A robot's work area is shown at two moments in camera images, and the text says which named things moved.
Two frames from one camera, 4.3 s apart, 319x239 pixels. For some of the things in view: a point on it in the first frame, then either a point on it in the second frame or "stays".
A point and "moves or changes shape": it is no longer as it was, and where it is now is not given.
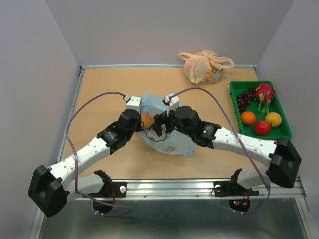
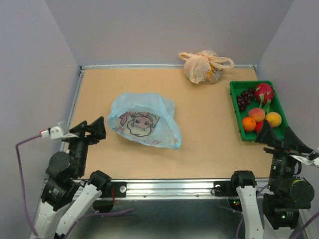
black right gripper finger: (159, 119) to (267, 136)
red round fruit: (262, 128) stays
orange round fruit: (248, 117) to (249, 124)
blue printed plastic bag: (175, 141) moves or changes shape
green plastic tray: (246, 120) stays
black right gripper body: (172, 123) to (282, 164)
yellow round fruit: (274, 118) stays
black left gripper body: (137, 128) to (80, 146)
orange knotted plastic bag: (204, 66) stays
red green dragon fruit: (263, 93) stays
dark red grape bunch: (244, 99) stays
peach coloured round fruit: (147, 120) to (257, 114)
